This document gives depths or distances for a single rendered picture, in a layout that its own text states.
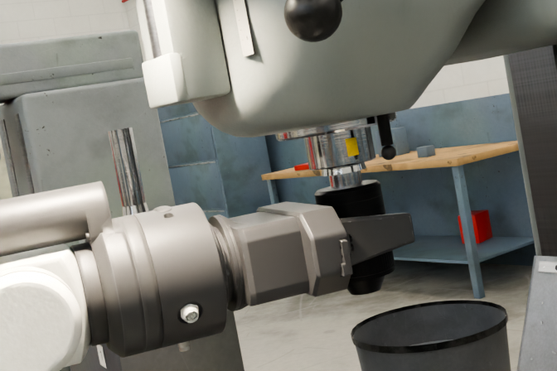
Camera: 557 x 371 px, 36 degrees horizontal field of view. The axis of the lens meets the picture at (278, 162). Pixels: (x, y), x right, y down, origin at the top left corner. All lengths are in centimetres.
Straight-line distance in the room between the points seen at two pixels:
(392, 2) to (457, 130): 585
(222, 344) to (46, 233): 34
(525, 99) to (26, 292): 62
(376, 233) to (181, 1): 20
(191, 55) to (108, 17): 1001
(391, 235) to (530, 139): 40
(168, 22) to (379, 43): 13
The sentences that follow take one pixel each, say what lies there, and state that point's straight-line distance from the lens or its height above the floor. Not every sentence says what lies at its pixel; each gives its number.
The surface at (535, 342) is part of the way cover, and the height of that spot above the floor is 104.
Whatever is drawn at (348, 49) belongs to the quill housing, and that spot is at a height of 135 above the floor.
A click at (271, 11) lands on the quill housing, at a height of 138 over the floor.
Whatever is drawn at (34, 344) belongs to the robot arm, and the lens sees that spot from 51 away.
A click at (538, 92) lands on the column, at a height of 130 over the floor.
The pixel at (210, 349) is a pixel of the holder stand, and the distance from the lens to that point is 84.
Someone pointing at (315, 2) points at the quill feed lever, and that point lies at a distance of 43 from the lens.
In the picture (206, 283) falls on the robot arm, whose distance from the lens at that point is 53.
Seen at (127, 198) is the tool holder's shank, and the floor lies 127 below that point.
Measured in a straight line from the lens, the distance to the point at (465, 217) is 535.
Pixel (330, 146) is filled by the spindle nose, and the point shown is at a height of 130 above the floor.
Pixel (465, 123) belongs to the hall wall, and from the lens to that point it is 630.
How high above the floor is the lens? 132
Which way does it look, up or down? 3 degrees down
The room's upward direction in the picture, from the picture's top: 10 degrees counter-clockwise
